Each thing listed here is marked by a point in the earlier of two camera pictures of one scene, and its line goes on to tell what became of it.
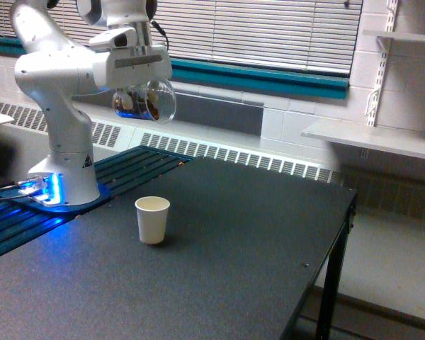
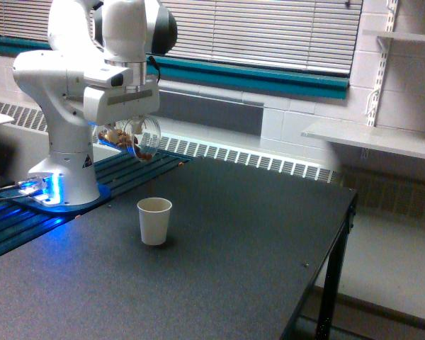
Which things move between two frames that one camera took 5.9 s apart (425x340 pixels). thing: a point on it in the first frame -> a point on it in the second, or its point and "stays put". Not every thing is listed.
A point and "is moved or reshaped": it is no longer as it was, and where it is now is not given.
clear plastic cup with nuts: (156, 100) is moved or reshaped
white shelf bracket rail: (385, 43) stays put
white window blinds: (310, 35) stays put
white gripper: (127, 66) -> (106, 106)
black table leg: (329, 321) stays put
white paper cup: (151, 212) stays put
